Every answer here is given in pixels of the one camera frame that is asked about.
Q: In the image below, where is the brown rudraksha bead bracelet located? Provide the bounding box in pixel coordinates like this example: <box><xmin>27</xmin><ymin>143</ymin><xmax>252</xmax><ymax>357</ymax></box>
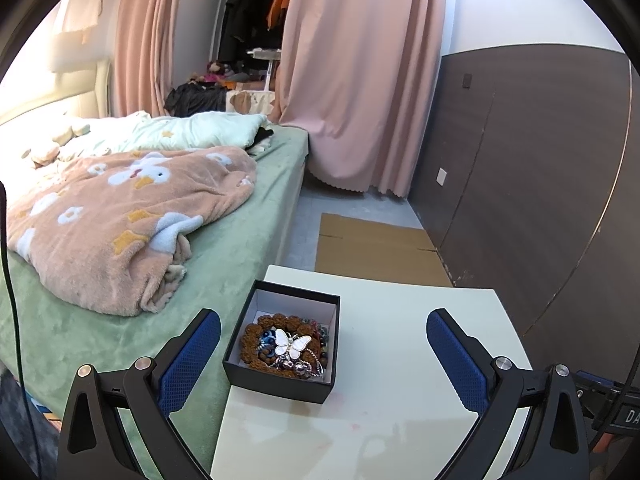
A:
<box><xmin>238</xmin><ymin>311</ymin><xmax>321</xmax><ymax>378</ymax></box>

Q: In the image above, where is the white butterfly brooch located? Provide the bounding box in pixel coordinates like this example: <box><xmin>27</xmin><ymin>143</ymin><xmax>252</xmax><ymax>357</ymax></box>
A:
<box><xmin>274</xmin><ymin>328</ymin><xmax>312</xmax><ymax>361</ymax></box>

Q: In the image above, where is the silver chain necklace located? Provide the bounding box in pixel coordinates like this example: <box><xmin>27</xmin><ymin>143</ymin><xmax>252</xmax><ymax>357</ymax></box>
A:
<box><xmin>278</xmin><ymin>349</ymin><xmax>329</xmax><ymax>378</ymax></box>

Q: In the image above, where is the black jewelry box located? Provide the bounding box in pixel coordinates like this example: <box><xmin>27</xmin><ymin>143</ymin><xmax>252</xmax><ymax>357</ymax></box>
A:
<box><xmin>222</xmin><ymin>281</ymin><xmax>341</xmax><ymax>404</ymax></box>

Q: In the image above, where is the pink duck pattern blanket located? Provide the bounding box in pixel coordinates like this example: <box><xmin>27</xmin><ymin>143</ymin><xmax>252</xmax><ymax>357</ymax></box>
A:
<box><xmin>8</xmin><ymin>146</ymin><xmax>257</xmax><ymax>316</ymax></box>

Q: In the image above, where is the bed with green sheet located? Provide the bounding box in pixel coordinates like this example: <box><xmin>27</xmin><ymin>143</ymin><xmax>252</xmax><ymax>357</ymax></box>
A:
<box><xmin>0</xmin><ymin>123</ymin><xmax>310</xmax><ymax>470</ymax></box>

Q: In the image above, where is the flattened brown cardboard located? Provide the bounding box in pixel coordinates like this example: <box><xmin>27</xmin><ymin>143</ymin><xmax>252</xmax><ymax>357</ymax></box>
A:
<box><xmin>314</xmin><ymin>214</ymin><xmax>451</xmax><ymax>287</ymax></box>

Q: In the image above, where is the light green quilt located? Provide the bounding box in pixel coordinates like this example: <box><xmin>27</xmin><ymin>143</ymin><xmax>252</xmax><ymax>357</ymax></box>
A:
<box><xmin>21</xmin><ymin>110</ymin><xmax>268</xmax><ymax>166</ymax></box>

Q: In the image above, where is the pile of dark clothes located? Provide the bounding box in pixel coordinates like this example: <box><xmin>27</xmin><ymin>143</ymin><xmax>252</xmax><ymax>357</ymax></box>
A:
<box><xmin>164</xmin><ymin>80</ymin><xmax>227</xmax><ymax>118</ymax></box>

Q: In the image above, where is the pink curtain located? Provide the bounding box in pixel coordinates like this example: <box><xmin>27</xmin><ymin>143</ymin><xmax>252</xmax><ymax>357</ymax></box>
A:
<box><xmin>113</xmin><ymin>0</ymin><xmax>179</xmax><ymax>116</ymax></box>
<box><xmin>277</xmin><ymin>0</ymin><xmax>446</xmax><ymax>197</ymax></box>

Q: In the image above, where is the white drying rack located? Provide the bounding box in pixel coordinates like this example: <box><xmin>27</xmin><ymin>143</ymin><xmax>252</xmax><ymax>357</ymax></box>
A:
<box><xmin>247</xmin><ymin>48</ymin><xmax>281</xmax><ymax>91</ymax></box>

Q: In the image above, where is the white wall socket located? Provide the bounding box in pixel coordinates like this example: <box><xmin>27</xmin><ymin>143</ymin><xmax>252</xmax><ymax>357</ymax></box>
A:
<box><xmin>436</xmin><ymin>168</ymin><xmax>447</xmax><ymax>186</ymax></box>

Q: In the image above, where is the dark wall switch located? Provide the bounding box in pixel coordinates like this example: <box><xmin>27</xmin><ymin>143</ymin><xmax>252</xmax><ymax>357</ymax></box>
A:
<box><xmin>462</xmin><ymin>74</ymin><xmax>473</xmax><ymax>89</ymax></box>

